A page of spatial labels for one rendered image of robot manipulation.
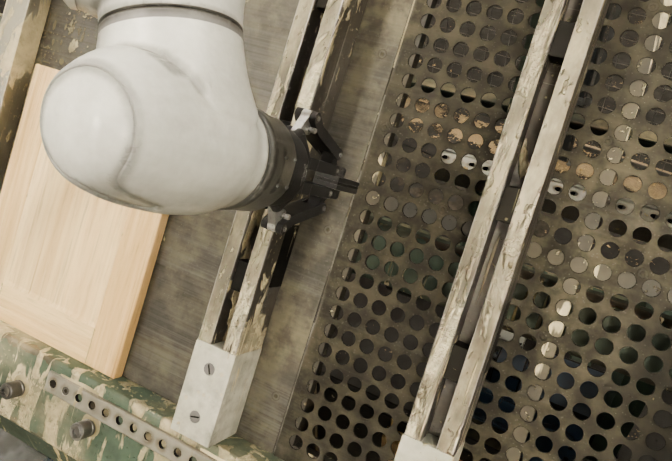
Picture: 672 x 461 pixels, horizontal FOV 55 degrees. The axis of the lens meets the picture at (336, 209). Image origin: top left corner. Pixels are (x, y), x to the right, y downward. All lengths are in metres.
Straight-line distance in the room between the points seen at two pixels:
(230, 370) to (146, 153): 0.49
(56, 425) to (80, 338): 0.13
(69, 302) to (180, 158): 0.69
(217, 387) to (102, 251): 0.30
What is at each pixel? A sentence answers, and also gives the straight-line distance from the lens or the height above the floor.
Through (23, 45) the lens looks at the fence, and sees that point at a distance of 1.17.
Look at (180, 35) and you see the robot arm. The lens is 0.44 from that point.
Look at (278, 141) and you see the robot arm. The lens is 0.52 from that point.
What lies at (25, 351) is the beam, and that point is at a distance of 1.09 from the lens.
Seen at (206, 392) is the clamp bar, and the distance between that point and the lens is 0.86.
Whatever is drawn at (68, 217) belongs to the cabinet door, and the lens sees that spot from 1.07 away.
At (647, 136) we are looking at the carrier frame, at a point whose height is 0.79.
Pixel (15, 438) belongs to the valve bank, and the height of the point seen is 0.74.
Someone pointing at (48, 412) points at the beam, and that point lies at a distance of 1.07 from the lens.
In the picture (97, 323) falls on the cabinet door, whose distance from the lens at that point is 1.03.
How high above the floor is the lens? 1.68
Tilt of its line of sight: 39 degrees down
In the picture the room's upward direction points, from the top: straight up
